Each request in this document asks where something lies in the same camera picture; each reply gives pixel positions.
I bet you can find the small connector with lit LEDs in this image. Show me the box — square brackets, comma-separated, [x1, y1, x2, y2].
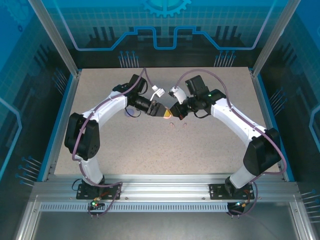
[233, 201, 251, 210]
[89, 197, 105, 210]

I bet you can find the slotted grey cable duct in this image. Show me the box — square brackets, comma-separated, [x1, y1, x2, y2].
[39, 201, 232, 214]

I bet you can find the aluminium corner post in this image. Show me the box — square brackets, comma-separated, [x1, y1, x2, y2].
[251, 0, 297, 77]
[27, 0, 83, 77]

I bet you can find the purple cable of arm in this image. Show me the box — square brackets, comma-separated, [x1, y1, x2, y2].
[71, 66, 157, 219]
[175, 69, 287, 219]

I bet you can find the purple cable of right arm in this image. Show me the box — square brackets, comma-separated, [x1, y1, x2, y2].
[175, 69, 287, 219]

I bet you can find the aluminium side rail blue strip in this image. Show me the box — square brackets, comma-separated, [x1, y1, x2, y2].
[41, 69, 82, 183]
[251, 69, 296, 183]

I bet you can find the black base plate left arm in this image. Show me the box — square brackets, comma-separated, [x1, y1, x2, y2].
[76, 183, 123, 201]

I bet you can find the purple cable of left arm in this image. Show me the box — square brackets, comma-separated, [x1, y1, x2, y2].
[71, 66, 157, 219]

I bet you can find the aluminium front frame rail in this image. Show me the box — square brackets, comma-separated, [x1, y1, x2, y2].
[32, 173, 299, 204]

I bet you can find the grey metal bottom tray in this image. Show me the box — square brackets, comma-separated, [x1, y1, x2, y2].
[32, 212, 301, 240]

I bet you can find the black base plate right arm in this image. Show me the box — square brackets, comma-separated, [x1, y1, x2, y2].
[209, 183, 255, 201]

